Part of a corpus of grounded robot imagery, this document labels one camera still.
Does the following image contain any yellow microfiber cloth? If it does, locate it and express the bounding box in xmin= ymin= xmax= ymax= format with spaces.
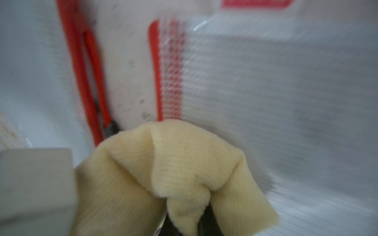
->
xmin=71 ymin=120 xmax=279 ymax=236

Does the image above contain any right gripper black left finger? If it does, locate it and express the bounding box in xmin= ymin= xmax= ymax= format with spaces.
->
xmin=157 ymin=214 xmax=182 ymax=236

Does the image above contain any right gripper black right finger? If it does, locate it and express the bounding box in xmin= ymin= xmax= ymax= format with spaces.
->
xmin=198 ymin=205 xmax=223 ymax=236

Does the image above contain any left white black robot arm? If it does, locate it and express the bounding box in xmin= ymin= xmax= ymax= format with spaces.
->
xmin=1 ymin=148 xmax=78 ymax=236

